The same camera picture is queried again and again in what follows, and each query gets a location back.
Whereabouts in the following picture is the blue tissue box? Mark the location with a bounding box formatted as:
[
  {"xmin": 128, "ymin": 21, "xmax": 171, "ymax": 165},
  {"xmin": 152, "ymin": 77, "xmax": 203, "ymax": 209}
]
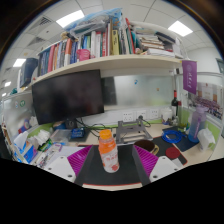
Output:
[{"xmin": 13, "ymin": 131, "xmax": 38, "ymax": 164}]

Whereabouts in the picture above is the crumpled white tissue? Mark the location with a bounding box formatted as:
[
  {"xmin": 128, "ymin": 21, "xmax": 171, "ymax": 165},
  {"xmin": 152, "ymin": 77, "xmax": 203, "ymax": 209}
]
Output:
[{"xmin": 197, "ymin": 128, "xmax": 216, "ymax": 152}]

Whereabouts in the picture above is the grey metal laptop stand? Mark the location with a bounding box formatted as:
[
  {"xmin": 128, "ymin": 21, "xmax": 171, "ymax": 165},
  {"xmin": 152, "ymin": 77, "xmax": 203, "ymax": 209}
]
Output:
[{"xmin": 115, "ymin": 119, "xmax": 154, "ymax": 145}]

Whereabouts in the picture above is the small white jar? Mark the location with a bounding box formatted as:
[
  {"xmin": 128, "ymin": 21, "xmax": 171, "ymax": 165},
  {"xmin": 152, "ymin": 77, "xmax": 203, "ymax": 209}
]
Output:
[{"xmin": 160, "ymin": 108, "xmax": 173, "ymax": 123}]

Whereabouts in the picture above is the clear plastic box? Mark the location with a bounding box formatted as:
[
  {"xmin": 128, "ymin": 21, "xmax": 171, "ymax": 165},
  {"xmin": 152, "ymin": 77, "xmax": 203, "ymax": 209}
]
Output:
[{"xmin": 49, "ymin": 129, "xmax": 73, "ymax": 145}]

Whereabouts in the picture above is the coiled blue cable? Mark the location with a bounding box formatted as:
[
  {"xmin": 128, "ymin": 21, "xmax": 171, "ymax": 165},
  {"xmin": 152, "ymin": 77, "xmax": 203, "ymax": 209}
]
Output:
[{"xmin": 161, "ymin": 129, "xmax": 184, "ymax": 144}]

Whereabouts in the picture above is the purple hanging banner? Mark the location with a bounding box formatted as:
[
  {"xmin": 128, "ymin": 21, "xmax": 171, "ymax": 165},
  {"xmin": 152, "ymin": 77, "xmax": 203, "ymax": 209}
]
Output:
[{"xmin": 181, "ymin": 59, "xmax": 198, "ymax": 95}]

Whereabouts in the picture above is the dark wine bottle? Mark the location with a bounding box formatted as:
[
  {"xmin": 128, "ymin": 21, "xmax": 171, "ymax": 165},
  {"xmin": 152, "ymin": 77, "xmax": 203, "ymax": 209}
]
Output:
[{"xmin": 170, "ymin": 89, "xmax": 180, "ymax": 118}]

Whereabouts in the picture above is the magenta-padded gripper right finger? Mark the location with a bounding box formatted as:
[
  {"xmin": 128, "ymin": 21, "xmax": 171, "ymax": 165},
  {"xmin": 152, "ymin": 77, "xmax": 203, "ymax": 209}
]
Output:
[{"xmin": 131, "ymin": 144, "xmax": 181, "ymax": 186}]

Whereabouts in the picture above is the drinking glass with green liquid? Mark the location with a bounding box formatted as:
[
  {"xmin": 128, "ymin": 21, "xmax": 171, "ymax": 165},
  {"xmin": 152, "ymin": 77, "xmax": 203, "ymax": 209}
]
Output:
[{"xmin": 178, "ymin": 109, "xmax": 189, "ymax": 130}]

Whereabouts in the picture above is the small blue electronics box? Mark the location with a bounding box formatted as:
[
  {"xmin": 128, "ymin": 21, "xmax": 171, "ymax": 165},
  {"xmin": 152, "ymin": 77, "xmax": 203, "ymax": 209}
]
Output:
[{"xmin": 70, "ymin": 128, "xmax": 86, "ymax": 139}]

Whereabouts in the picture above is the orange drink bottle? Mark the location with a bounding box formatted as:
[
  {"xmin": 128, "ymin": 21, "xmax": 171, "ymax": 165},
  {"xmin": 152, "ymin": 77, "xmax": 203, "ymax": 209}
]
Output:
[{"xmin": 98, "ymin": 129, "xmax": 120, "ymax": 174}]

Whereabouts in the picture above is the wooden shelf with books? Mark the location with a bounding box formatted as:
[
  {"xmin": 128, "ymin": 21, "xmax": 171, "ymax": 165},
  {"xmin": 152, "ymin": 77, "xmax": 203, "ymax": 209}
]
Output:
[{"xmin": 18, "ymin": 8, "xmax": 188, "ymax": 93}]

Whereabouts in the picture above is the dark blue mat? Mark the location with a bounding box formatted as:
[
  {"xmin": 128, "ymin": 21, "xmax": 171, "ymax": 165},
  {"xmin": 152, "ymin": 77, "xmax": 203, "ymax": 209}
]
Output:
[{"xmin": 162, "ymin": 125, "xmax": 200, "ymax": 153}]

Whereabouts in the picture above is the group photo poster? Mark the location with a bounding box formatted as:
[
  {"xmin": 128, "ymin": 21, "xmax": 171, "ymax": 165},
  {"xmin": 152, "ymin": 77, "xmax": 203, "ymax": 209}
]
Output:
[{"xmin": 194, "ymin": 82, "xmax": 224, "ymax": 121}]

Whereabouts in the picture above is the black computer monitor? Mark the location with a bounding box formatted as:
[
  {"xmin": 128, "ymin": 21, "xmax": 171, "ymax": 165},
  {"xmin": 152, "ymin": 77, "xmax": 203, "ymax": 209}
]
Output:
[{"xmin": 31, "ymin": 69, "xmax": 105, "ymax": 130}]

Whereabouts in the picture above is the black cable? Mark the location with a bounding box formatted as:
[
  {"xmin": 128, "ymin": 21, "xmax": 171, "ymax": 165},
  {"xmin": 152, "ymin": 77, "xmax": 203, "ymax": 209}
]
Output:
[{"xmin": 75, "ymin": 117, "xmax": 118, "ymax": 135}]

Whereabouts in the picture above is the white paper sheet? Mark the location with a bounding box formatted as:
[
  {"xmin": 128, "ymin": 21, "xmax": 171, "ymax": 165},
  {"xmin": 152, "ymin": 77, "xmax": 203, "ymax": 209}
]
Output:
[
  {"xmin": 171, "ymin": 156, "xmax": 188, "ymax": 168},
  {"xmin": 43, "ymin": 144, "xmax": 86, "ymax": 165}
]

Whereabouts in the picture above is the black red-edged desk mat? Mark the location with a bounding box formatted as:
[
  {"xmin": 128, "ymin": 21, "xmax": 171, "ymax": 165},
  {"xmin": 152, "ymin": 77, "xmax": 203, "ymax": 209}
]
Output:
[{"xmin": 78, "ymin": 134, "xmax": 189, "ymax": 188}]

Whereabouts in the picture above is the white wall socket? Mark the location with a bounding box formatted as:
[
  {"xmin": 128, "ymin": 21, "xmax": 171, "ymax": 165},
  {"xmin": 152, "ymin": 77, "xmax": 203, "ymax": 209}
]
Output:
[
  {"xmin": 149, "ymin": 108, "xmax": 160, "ymax": 119},
  {"xmin": 122, "ymin": 111, "xmax": 134, "ymax": 123},
  {"xmin": 136, "ymin": 109, "xmax": 148, "ymax": 120}
]

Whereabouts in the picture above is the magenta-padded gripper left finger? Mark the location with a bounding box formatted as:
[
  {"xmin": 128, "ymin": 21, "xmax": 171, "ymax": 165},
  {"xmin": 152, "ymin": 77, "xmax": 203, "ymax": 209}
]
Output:
[{"xmin": 44, "ymin": 145, "xmax": 101, "ymax": 187}]

